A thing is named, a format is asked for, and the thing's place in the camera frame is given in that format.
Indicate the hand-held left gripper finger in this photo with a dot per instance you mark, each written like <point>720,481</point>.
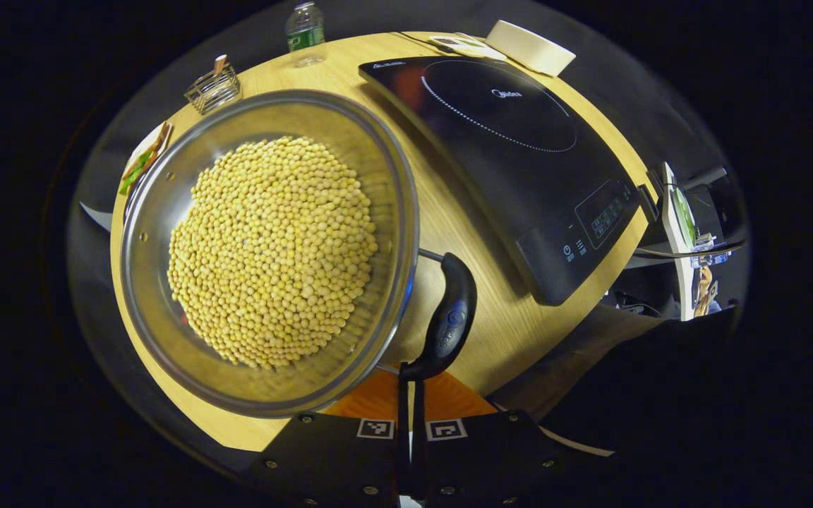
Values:
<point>419,437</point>
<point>405,437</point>

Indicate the black induction cooktop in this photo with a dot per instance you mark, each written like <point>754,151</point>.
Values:
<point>519,176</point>

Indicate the pile of yellow soybeans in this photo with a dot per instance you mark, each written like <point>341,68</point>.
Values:
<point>272,247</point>

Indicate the white flat panel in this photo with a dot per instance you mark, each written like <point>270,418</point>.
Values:
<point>671,233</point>

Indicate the sandwich with green lettuce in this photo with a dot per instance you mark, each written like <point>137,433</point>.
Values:
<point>140,168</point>

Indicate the white seasoning dish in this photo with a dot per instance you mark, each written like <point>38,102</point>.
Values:
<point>466,46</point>

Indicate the white toaster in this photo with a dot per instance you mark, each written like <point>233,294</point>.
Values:
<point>530,48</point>

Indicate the clear plastic water bottle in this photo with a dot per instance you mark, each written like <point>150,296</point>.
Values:
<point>305,35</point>

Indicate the striped paper stick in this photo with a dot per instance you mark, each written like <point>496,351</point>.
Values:
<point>219,65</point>

